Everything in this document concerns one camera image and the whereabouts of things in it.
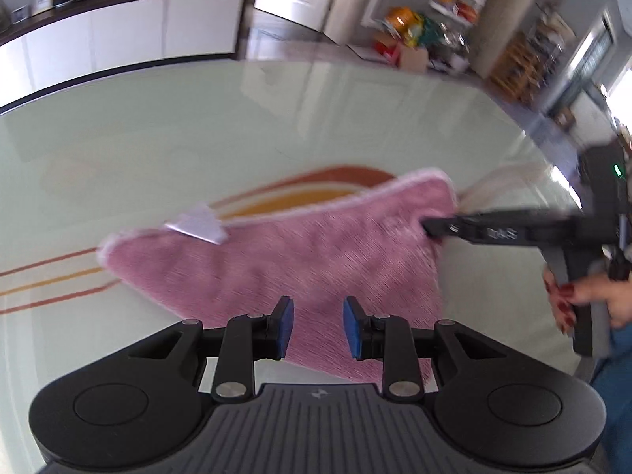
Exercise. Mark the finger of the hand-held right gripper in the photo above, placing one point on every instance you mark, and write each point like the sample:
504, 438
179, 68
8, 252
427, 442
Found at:
456, 228

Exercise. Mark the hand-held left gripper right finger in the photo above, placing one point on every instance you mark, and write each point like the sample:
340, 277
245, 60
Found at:
351, 328

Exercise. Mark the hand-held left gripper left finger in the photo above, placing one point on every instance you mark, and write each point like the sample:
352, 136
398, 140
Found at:
285, 328

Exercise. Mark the pink towel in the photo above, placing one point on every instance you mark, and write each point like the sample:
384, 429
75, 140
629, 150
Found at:
296, 256

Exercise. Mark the person's right hand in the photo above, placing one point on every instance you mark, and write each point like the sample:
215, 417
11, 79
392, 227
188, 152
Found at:
592, 291

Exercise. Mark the wooden chair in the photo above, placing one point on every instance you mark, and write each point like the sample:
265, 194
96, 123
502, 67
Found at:
518, 66

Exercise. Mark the white floor pot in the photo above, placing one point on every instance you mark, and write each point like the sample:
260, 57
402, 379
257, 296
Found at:
458, 63

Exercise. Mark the cardboard box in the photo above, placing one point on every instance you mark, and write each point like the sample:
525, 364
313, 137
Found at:
410, 57

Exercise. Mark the green plastic bag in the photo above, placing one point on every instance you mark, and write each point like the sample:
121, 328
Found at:
432, 34

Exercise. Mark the orange plastic bag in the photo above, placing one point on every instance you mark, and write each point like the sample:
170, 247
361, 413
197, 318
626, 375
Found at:
402, 22

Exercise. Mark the white shelf rack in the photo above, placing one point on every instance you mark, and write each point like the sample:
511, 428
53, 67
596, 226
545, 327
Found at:
461, 0

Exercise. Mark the white sideboard cabinet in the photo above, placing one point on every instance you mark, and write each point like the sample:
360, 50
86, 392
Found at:
123, 34

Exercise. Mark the small dark photo frame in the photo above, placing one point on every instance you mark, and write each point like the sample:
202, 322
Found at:
19, 14

